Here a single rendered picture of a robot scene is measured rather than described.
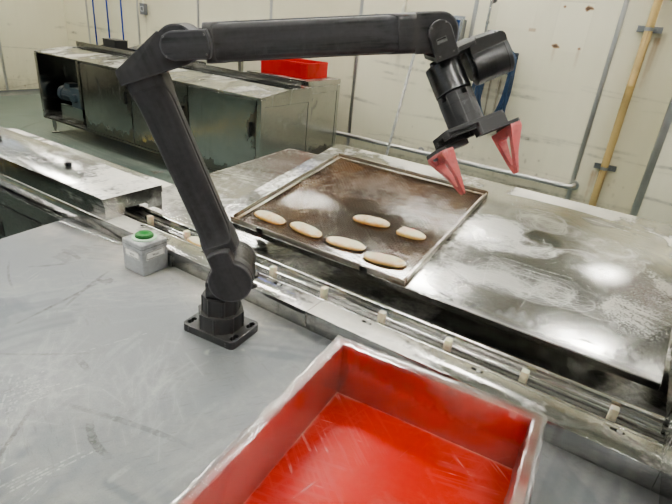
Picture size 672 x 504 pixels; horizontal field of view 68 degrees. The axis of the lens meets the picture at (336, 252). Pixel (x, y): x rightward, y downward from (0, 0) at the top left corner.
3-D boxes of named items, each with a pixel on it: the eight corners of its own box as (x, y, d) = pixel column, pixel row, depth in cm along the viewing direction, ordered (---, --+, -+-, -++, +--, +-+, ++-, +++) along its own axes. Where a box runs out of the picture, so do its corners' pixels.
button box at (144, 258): (122, 279, 117) (118, 236, 113) (151, 268, 123) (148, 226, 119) (145, 291, 113) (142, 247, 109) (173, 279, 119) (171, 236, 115)
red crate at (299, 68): (259, 71, 454) (260, 56, 448) (282, 70, 483) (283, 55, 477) (306, 79, 433) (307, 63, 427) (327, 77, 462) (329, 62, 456)
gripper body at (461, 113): (435, 152, 82) (418, 110, 82) (489, 131, 84) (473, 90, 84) (450, 141, 76) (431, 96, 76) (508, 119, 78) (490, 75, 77)
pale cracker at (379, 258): (360, 260, 114) (360, 255, 113) (366, 251, 116) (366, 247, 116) (402, 270, 110) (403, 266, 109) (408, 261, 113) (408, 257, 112)
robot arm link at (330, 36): (179, 61, 81) (163, 68, 71) (172, 22, 78) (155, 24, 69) (442, 48, 83) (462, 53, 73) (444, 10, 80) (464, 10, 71)
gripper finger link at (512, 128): (480, 187, 83) (459, 135, 83) (517, 172, 84) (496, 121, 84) (499, 179, 77) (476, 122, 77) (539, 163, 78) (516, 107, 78)
